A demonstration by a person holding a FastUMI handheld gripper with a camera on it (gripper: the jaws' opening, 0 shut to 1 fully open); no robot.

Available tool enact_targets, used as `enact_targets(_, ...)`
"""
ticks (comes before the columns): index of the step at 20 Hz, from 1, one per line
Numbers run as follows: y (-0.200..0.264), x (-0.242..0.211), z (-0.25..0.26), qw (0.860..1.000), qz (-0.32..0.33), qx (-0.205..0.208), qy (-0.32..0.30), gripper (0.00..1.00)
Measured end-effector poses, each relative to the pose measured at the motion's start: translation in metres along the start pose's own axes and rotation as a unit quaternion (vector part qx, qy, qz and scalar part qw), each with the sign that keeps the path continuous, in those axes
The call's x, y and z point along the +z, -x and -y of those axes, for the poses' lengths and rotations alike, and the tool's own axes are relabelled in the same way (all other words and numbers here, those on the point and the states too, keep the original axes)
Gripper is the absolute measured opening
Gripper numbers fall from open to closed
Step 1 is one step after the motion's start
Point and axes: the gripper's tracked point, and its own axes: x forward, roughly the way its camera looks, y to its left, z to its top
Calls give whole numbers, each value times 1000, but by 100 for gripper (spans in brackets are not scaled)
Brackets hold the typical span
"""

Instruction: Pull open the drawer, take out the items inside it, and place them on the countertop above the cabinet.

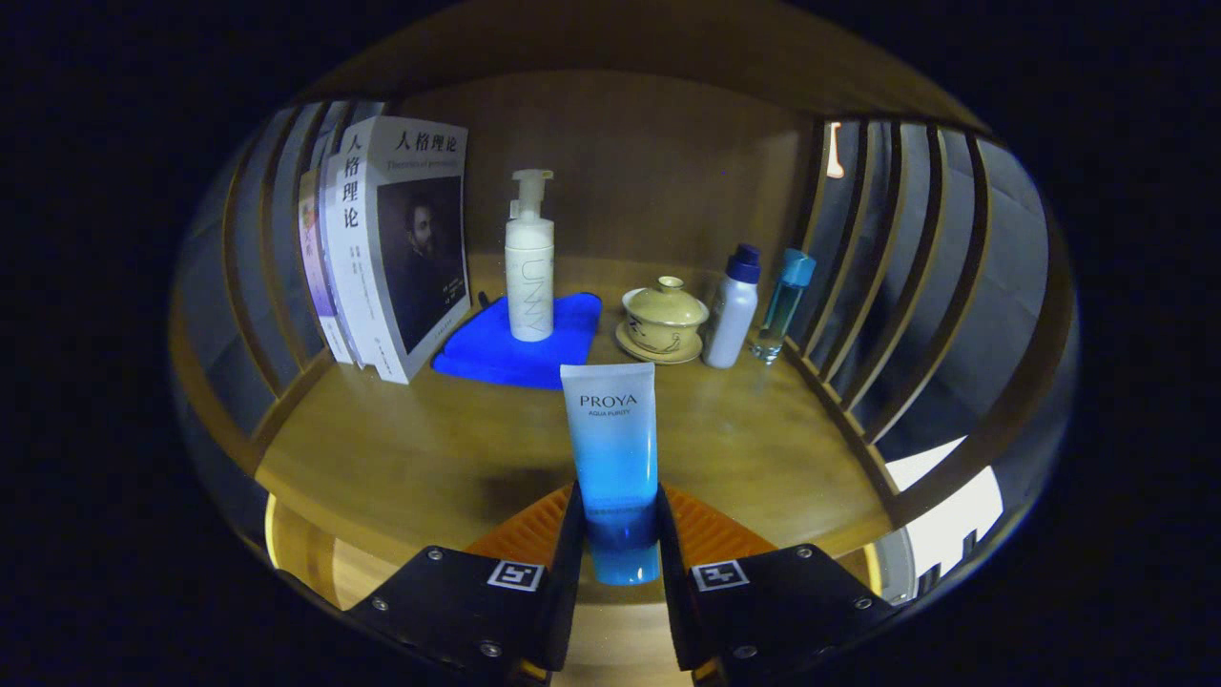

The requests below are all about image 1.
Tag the blue cosmetic tube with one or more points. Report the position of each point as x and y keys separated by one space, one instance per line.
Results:
x=610 y=448

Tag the beige lidded teacup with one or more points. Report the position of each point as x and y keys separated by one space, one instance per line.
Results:
x=663 y=320

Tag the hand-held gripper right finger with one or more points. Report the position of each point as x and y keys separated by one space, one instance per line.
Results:
x=672 y=592

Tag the white pump bottle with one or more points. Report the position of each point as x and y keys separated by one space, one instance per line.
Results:
x=529 y=277

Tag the purple book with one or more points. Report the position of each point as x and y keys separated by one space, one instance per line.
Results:
x=315 y=258

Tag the thin white book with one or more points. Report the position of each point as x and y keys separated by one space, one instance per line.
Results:
x=327 y=176

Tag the white bottle dark blue cap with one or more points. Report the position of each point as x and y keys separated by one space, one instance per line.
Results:
x=732 y=315

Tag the white book with portrait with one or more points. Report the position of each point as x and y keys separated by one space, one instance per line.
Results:
x=420 y=258

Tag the teal clear bottle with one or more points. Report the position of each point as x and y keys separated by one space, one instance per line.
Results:
x=784 y=305

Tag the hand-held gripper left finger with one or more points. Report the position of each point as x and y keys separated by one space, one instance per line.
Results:
x=568 y=582

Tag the wooden countertop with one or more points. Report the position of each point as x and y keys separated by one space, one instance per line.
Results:
x=429 y=458

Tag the brown wooden cabinet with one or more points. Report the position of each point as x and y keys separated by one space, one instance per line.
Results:
x=649 y=162

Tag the blue cloth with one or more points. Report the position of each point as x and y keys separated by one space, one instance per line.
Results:
x=496 y=353

